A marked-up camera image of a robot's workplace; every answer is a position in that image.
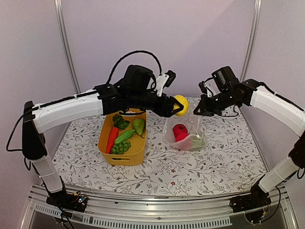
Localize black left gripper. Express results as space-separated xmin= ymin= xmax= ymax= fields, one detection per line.
xmin=129 ymin=91 xmax=184 ymax=117

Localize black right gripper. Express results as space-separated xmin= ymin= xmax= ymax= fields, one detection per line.
xmin=193 ymin=88 xmax=240 ymax=117

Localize yellow toy apple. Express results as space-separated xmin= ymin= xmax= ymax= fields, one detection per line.
xmin=174 ymin=95 xmax=189 ymax=116

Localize red toy apple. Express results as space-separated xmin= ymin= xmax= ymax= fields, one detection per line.
xmin=173 ymin=124 xmax=188 ymax=137

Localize clear polka dot zip bag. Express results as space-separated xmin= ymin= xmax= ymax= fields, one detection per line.
xmin=163 ymin=102 xmax=207 ymax=151

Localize green toy apple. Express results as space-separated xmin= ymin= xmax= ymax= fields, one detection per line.
xmin=189 ymin=137 xmax=206 ymax=151

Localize pink red toy peach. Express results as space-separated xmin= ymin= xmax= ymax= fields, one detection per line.
xmin=175 ymin=132 xmax=189 ymax=142

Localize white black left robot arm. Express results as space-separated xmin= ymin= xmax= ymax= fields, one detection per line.
xmin=22 ymin=65 xmax=188 ymax=207

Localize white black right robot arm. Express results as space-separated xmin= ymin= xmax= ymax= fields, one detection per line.
xmin=193 ymin=66 xmax=305 ymax=208

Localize green toy pear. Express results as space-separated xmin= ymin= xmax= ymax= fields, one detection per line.
xmin=132 ymin=119 xmax=146 ymax=138

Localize floral white table mat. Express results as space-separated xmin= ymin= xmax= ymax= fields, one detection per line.
xmin=53 ymin=108 xmax=266 ymax=196

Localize green toy bitter gourd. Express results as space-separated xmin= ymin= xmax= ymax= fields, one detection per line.
xmin=114 ymin=129 xmax=135 ymax=145

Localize green toy leafy vegetable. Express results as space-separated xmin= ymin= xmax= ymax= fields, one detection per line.
xmin=112 ymin=114 xmax=130 ymax=130

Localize yellow plastic basket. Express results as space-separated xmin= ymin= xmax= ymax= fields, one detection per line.
xmin=98 ymin=109 xmax=147 ymax=166

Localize orange toy carrot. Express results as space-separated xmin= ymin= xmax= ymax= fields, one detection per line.
xmin=106 ymin=127 xmax=119 ymax=154

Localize green toy grapes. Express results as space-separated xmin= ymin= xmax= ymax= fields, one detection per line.
xmin=110 ymin=141 xmax=131 ymax=155

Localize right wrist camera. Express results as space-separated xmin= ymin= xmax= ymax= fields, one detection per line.
xmin=198 ymin=77 xmax=216 ymax=97

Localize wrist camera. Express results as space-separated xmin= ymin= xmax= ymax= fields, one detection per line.
xmin=198 ymin=77 xmax=216 ymax=97
xmin=155 ymin=70 xmax=176 ymax=97

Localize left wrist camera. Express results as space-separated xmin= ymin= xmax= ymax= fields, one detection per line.
xmin=155 ymin=70 xmax=176 ymax=97

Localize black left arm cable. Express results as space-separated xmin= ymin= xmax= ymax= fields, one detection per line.
xmin=107 ymin=50 xmax=163 ymax=83

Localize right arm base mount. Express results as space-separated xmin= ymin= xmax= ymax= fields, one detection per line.
xmin=229 ymin=184 xmax=271 ymax=224

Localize right aluminium frame post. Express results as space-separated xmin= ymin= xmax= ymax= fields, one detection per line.
xmin=240 ymin=0 xmax=262 ymax=81

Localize aluminium frame post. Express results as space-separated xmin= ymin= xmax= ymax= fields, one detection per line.
xmin=240 ymin=0 xmax=262 ymax=81
xmin=54 ymin=0 xmax=81 ymax=93

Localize aluminium front rail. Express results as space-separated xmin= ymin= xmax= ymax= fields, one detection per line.
xmin=20 ymin=185 xmax=299 ymax=229

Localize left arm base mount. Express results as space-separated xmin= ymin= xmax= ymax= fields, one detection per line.
xmin=46 ymin=186 xmax=88 ymax=212

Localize left aluminium frame post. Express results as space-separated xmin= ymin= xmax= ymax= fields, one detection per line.
xmin=54 ymin=0 xmax=81 ymax=93

